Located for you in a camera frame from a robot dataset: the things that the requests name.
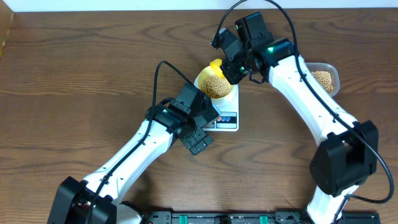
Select yellow measuring scoop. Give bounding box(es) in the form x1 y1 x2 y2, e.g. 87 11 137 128
210 58 225 79

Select yellow plastic bowl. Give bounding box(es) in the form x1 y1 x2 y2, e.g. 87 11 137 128
198 66 215 89

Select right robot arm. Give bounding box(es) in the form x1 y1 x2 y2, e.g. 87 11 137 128
212 12 379 223

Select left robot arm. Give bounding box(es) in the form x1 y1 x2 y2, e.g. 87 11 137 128
48 98 221 223

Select soybeans in yellow bowl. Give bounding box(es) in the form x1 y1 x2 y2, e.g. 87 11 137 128
200 75 233 98

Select white digital kitchen scale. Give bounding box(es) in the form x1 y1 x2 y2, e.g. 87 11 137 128
203 85 239 132

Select pile of soybeans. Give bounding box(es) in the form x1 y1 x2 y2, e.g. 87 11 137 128
312 70 334 93

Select clear plastic container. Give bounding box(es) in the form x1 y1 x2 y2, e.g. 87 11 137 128
306 63 340 97

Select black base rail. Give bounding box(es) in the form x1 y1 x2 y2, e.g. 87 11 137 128
136 210 382 224

